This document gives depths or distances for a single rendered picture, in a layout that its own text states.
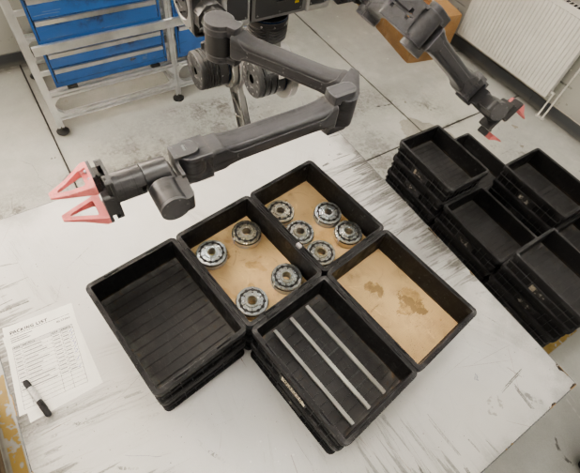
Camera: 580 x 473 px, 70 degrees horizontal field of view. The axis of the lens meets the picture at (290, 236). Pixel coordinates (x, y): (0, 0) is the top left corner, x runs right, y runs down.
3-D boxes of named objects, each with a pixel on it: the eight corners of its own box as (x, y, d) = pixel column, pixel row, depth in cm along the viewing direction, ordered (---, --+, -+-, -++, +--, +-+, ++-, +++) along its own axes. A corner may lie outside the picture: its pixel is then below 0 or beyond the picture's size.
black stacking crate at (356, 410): (249, 343, 128) (250, 329, 118) (318, 290, 140) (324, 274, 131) (336, 453, 113) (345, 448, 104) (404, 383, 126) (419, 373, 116)
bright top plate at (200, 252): (190, 251, 138) (190, 251, 138) (213, 236, 143) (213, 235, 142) (209, 271, 135) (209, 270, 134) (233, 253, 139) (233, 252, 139)
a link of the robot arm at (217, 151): (337, 115, 102) (346, 77, 93) (351, 129, 100) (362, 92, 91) (175, 175, 86) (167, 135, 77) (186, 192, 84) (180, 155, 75)
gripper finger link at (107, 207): (72, 239, 75) (123, 220, 78) (58, 215, 69) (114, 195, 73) (61, 213, 78) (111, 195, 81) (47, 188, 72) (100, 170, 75)
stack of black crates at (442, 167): (375, 193, 257) (399, 140, 220) (410, 177, 268) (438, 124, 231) (418, 240, 240) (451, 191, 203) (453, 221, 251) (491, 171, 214)
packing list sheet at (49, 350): (-5, 331, 132) (-6, 331, 131) (70, 299, 141) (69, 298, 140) (22, 426, 118) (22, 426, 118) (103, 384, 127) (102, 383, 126)
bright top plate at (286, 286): (265, 274, 137) (265, 273, 136) (288, 258, 141) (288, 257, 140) (284, 296, 133) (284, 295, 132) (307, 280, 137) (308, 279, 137)
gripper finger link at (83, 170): (65, 228, 72) (118, 207, 75) (50, 202, 66) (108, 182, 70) (54, 201, 75) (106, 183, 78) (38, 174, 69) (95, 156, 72)
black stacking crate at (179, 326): (95, 303, 129) (84, 287, 120) (177, 255, 142) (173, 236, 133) (162, 406, 115) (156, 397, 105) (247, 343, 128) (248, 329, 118)
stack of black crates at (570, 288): (467, 295, 223) (514, 251, 186) (503, 271, 235) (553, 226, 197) (525, 358, 207) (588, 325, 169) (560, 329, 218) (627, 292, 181)
